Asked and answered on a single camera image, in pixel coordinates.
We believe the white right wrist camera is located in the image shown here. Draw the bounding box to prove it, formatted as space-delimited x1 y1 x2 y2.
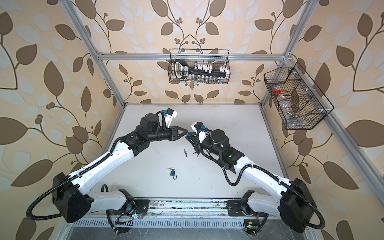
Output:
191 122 209 143

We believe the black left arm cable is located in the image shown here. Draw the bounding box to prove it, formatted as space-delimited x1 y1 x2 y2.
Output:
25 110 169 221

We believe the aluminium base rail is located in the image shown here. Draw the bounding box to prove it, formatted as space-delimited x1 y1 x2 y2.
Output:
64 197 314 230

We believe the red capped clear bottle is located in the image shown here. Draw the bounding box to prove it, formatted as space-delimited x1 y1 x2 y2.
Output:
272 85 296 105

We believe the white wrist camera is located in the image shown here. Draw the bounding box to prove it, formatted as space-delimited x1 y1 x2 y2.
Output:
191 122 209 143
161 108 178 129

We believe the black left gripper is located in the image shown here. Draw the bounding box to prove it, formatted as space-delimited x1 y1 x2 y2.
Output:
146 123 189 143

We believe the black wire basket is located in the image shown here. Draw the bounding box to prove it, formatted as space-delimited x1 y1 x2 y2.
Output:
168 48 231 85
264 63 334 130

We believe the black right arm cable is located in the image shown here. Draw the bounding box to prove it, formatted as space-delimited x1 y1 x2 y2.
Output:
193 128 326 230

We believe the aluminium frame profile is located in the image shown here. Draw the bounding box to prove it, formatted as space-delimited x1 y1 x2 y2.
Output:
62 1 384 212

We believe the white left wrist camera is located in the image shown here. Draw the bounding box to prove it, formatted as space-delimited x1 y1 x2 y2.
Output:
161 108 178 129

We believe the black wire basket right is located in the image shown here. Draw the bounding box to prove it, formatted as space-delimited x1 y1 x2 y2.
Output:
264 63 334 130

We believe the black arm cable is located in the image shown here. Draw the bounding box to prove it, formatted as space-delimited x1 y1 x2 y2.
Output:
25 110 169 221
193 128 326 230

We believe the blue padlock with keys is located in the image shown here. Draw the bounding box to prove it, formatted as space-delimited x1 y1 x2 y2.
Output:
169 167 178 180

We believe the black wire basket rear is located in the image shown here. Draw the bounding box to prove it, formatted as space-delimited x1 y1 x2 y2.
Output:
168 48 231 85

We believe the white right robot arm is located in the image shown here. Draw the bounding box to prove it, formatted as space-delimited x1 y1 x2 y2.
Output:
186 129 326 233

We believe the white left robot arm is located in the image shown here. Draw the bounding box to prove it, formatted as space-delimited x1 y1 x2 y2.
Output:
52 109 188 223

